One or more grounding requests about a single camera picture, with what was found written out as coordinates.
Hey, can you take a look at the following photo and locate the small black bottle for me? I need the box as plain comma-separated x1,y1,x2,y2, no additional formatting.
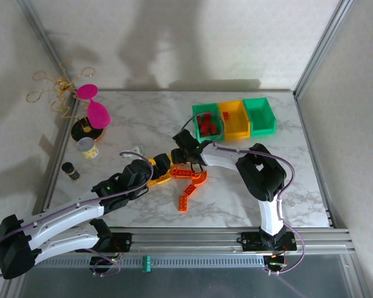
61,161,81,182

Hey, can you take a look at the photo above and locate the small yellow can grey lid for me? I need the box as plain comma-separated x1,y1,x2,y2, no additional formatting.
76,137,99,160

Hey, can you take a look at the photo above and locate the aluminium rail under arm bases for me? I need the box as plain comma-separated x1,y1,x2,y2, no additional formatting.
17,227,357,257

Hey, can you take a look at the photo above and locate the aluminium frame post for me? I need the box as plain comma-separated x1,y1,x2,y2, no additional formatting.
293,0,352,99
17,0,78,100

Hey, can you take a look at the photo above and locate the green plastic bin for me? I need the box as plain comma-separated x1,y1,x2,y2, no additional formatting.
191,103,226,144
242,97,277,137

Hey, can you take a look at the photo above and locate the yellow plastic bin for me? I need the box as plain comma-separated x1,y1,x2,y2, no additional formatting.
218,99,252,139

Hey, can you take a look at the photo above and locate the grey slotted cable duct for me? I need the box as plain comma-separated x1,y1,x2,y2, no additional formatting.
34,255,267,268

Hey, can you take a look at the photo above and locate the aluminium table side rail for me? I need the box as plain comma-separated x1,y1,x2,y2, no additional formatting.
24,96,80,230
294,92,336,228

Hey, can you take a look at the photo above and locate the gold wire stand black base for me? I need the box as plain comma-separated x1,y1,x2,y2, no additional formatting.
25,59,108,143

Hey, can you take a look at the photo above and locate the small black connector board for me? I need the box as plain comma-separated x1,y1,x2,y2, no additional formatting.
89,256,119,271
265,255,288,270

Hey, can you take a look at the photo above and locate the pink plastic wine glass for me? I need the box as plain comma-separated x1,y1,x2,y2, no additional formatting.
76,83,112,130

